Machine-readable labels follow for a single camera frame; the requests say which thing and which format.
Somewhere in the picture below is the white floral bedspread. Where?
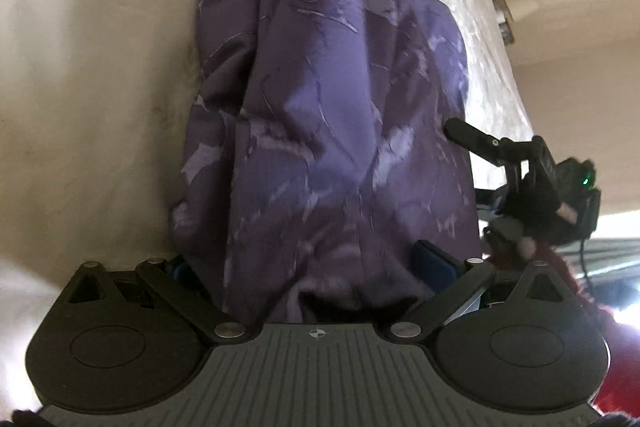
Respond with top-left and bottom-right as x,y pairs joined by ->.
1,0 -> 533,411

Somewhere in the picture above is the red fuzzy sleeve forearm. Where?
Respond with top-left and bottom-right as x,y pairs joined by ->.
537,238 -> 640,417

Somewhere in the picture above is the dark picture frame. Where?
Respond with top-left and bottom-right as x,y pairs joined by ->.
496,10 -> 514,46

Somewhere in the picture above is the gloved right hand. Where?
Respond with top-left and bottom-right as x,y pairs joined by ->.
475,181 -> 585,262

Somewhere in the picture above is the right white nightstand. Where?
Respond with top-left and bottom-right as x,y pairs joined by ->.
494,0 -> 540,23

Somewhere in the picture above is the purple patterned hooded jacket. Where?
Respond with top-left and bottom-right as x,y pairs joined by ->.
170,0 -> 480,325

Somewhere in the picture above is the black cable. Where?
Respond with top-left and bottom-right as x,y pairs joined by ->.
577,225 -> 594,278

